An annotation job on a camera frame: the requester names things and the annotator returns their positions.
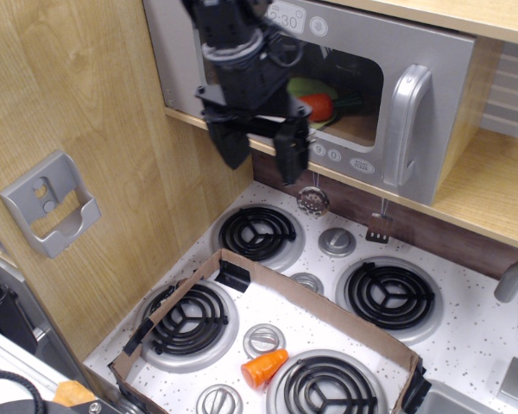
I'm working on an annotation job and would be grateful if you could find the back right black burner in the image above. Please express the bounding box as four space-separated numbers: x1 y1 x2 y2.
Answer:
334 256 444 345

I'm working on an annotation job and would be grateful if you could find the grey stove knob middle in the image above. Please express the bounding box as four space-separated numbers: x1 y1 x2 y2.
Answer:
290 273 324 295

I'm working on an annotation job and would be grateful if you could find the grey wall phone holder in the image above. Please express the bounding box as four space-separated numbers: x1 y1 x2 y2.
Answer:
0 150 101 259

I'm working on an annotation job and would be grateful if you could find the orange carrot piece on stove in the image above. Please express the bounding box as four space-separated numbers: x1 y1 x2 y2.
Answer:
241 348 288 388

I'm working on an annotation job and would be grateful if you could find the silver toy microwave door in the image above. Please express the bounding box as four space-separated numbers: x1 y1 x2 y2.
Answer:
144 1 475 204

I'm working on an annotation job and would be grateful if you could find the grey stove knob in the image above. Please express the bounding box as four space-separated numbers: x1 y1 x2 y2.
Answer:
196 384 243 414
318 228 357 258
243 323 286 359
290 273 324 295

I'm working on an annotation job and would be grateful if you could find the front right black burner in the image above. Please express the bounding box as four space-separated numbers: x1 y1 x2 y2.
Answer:
265 349 389 413

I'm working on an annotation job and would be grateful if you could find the green toy plate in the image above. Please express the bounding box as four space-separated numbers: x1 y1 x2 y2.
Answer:
287 77 337 129

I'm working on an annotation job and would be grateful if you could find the hanging small spatula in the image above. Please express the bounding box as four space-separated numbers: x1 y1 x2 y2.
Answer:
365 198 393 244

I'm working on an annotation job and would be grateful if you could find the silver toy sink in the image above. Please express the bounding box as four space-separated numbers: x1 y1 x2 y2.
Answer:
416 357 518 413

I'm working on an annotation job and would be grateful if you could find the black burner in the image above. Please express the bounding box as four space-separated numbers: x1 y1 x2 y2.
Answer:
334 256 444 345
142 280 239 373
265 349 389 413
210 204 306 273

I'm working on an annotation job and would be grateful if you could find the black cable bottom left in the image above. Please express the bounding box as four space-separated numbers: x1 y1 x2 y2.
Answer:
0 369 47 414

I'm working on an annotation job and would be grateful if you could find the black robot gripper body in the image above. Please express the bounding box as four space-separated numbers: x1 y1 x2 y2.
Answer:
196 42 310 140

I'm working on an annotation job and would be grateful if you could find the hanging metal strainer spoon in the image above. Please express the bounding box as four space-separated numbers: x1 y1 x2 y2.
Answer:
296 172 330 217

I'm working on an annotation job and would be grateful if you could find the grey stove knob back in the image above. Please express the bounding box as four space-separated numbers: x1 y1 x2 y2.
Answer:
318 228 357 258

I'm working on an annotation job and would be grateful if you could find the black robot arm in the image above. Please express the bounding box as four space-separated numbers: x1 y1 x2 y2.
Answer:
183 1 312 185

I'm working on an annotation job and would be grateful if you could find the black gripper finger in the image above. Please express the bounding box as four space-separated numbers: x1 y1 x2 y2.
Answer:
273 121 309 185
205 117 250 169

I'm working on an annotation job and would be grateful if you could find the brown cardboard tray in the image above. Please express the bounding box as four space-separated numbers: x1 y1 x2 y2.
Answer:
110 249 431 413

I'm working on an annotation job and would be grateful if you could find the orange toy carrot in microwave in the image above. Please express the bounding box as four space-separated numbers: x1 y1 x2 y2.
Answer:
299 92 363 122

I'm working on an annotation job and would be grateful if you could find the back left black burner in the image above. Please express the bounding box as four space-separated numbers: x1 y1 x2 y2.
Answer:
210 204 306 273

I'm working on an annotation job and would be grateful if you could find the grey stove knob front centre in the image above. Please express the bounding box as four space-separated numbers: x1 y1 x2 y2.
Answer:
243 323 286 359

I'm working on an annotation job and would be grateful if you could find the front left black burner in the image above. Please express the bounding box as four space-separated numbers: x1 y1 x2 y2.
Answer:
142 280 239 373

